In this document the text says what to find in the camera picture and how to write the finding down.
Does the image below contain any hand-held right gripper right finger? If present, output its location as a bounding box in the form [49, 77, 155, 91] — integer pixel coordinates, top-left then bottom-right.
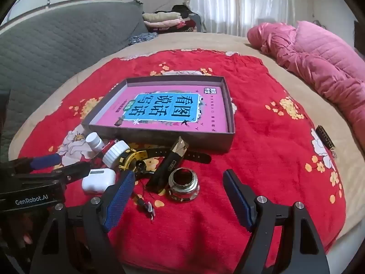
[222, 169, 331, 274]

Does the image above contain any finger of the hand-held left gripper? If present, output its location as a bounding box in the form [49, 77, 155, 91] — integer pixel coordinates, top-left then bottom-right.
[17, 161, 91, 184]
[0, 154, 62, 177]

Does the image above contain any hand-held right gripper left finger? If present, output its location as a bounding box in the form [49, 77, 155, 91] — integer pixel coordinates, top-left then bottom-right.
[30, 171, 136, 274]

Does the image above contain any white earbuds case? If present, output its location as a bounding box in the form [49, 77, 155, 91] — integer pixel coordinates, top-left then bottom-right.
[82, 168, 116, 195]

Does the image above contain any small white bottle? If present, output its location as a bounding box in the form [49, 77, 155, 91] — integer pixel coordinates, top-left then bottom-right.
[86, 132, 104, 152]

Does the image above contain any black yellow wristwatch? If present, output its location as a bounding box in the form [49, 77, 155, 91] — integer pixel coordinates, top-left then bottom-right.
[117, 147, 212, 183]

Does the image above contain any white ribbed cap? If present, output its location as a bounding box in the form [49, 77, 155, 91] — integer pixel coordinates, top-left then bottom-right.
[103, 140, 131, 166]

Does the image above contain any red black lighter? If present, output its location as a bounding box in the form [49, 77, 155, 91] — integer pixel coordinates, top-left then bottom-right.
[100, 138, 120, 156]

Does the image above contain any small glass jar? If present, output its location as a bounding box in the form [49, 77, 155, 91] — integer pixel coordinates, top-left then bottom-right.
[167, 167, 200, 203]

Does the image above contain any grey cardboard box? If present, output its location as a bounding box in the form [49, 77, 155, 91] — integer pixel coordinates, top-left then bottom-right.
[81, 76, 237, 153]

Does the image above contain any red floral blanket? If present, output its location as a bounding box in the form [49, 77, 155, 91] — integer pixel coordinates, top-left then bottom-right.
[17, 48, 347, 274]

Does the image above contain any pink book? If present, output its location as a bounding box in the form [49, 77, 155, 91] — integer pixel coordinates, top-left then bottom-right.
[93, 85, 230, 133]

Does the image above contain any grey quilted headboard cover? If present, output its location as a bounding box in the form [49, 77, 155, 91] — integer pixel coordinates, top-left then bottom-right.
[0, 0, 149, 160]

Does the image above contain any blue patterned cloth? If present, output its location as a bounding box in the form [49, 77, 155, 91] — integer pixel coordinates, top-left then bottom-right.
[128, 32, 159, 46]

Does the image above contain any beige bedsheet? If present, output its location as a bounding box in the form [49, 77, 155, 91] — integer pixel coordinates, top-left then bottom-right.
[0, 31, 365, 263]

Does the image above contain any pink quilt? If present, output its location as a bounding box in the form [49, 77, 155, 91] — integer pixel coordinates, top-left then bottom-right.
[247, 21, 365, 152]

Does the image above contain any pile of folded clothes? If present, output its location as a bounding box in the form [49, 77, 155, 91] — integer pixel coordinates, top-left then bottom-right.
[142, 5, 203, 33]

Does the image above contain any white curtain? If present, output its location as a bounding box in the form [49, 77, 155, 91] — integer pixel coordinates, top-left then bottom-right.
[188, 0, 297, 37]

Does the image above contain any small metal charm with cord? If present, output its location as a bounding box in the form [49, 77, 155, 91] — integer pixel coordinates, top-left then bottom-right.
[132, 192, 156, 221]

